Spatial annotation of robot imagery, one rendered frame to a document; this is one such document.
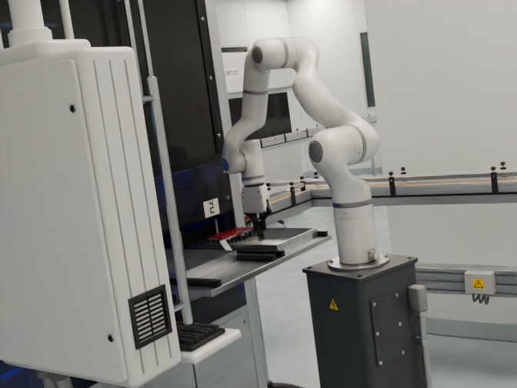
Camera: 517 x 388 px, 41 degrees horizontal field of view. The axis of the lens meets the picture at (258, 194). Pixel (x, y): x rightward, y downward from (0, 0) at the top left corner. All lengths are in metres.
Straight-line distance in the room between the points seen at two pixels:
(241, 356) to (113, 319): 1.30
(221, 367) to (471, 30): 2.04
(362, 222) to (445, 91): 1.72
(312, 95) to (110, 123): 0.81
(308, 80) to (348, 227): 0.47
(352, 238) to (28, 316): 0.94
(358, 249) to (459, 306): 1.87
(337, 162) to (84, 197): 0.80
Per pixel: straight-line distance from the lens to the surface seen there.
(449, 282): 3.23
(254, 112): 2.42
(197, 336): 1.79
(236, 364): 2.78
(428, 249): 3.88
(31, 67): 1.62
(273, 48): 2.21
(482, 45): 3.64
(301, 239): 2.42
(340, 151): 2.02
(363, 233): 2.09
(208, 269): 2.19
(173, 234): 1.67
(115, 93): 1.54
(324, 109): 2.13
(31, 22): 1.71
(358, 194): 2.07
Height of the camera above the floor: 1.39
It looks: 8 degrees down
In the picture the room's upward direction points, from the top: 8 degrees counter-clockwise
